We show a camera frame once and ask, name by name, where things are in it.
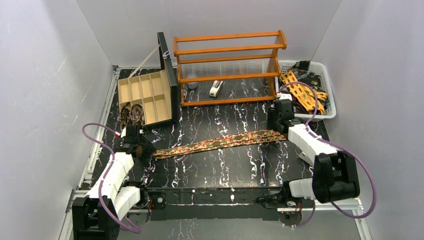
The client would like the colourful floral patterned tie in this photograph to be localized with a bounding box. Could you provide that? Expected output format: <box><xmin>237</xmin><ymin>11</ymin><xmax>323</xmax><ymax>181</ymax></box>
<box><xmin>152</xmin><ymin>129</ymin><xmax>288</xmax><ymax>159</ymax></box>

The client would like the orange wooden shelf rack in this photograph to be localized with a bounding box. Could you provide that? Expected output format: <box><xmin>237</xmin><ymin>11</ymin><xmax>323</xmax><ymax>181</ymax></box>
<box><xmin>173</xmin><ymin>29</ymin><xmax>288</xmax><ymax>107</ymax></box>

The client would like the yellow patterned tie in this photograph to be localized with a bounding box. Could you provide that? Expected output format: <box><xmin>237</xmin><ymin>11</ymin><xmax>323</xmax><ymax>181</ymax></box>
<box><xmin>278</xmin><ymin>70</ymin><xmax>328</xmax><ymax>115</ymax></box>

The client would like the dark red tie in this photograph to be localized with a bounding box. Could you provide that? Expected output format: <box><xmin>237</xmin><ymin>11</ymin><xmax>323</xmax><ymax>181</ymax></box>
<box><xmin>292</xmin><ymin>101</ymin><xmax>310</xmax><ymax>115</ymax></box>

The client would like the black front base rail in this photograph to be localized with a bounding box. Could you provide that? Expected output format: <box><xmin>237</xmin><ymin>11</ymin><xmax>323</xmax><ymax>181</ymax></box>
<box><xmin>142</xmin><ymin>187</ymin><xmax>316</xmax><ymax>222</ymax></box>

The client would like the black compartment tie box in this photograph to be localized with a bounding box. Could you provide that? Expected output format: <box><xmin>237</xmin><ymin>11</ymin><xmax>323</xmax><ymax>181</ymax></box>
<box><xmin>117</xmin><ymin>32</ymin><xmax>179</xmax><ymax>128</ymax></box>

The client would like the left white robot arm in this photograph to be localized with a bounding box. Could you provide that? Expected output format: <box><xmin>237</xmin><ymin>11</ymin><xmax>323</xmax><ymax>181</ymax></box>
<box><xmin>71</xmin><ymin>124</ymin><xmax>156</xmax><ymax>240</ymax></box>

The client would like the grey round object on shelf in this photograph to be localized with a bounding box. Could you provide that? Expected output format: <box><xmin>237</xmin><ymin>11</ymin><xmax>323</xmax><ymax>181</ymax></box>
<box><xmin>186</xmin><ymin>82</ymin><xmax>198</xmax><ymax>91</ymax></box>

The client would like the rolled dark patterned tie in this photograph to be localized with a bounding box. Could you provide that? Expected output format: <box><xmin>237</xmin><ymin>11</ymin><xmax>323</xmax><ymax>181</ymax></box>
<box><xmin>119</xmin><ymin>102</ymin><xmax>131</xmax><ymax>130</ymax></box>

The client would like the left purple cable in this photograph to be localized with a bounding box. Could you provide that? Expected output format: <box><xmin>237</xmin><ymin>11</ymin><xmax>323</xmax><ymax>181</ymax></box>
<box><xmin>81</xmin><ymin>123</ymin><xmax>143</xmax><ymax>235</ymax></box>

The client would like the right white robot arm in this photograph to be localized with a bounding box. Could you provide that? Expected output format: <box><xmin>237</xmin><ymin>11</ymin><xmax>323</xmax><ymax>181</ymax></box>
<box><xmin>255</xmin><ymin>99</ymin><xmax>360</xmax><ymax>208</ymax></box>

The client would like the white plastic basket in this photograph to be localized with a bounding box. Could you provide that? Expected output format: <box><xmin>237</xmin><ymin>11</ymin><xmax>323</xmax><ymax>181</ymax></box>
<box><xmin>278</xmin><ymin>60</ymin><xmax>337</xmax><ymax>122</ymax></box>

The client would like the rolled brown patterned tie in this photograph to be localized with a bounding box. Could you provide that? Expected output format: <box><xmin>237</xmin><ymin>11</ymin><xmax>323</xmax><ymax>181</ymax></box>
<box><xmin>130</xmin><ymin>103</ymin><xmax>145</xmax><ymax>125</ymax></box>

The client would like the small white cardboard box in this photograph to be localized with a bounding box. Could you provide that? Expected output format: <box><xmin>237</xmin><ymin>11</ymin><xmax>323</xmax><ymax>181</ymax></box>
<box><xmin>298</xmin><ymin>151</ymin><xmax>314</xmax><ymax>166</ymax></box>

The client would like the white stapler-like object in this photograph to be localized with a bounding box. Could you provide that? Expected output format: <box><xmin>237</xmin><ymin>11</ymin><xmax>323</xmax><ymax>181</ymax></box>
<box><xmin>209</xmin><ymin>80</ymin><xmax>224</xmax><ymax>98</ymax></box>

